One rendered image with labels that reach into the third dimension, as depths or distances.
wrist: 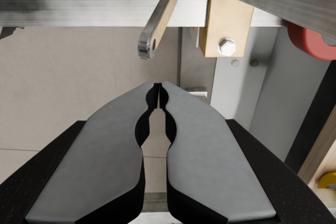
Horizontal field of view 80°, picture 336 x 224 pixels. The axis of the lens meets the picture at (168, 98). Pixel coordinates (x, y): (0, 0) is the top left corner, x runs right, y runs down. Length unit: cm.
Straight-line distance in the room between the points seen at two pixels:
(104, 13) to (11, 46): 120
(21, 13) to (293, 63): 48
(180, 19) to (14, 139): 174
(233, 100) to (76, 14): 47
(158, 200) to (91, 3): 27
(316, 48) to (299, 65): 23
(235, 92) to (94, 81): 93
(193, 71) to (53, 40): 97
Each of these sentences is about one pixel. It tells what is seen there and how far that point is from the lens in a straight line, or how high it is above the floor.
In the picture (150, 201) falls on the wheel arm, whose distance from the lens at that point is 32.
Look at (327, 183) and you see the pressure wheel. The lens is 43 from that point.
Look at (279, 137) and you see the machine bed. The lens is 56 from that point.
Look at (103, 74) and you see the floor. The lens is 128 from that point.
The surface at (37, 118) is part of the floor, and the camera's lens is 165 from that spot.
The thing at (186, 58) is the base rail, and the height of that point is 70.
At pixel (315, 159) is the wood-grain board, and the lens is 42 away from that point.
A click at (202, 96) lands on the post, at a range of 45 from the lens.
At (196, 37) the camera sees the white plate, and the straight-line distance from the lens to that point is 33.
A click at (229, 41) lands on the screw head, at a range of 25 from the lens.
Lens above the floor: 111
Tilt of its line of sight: 57 degrees down
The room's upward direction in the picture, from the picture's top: 178 degrees clockwise
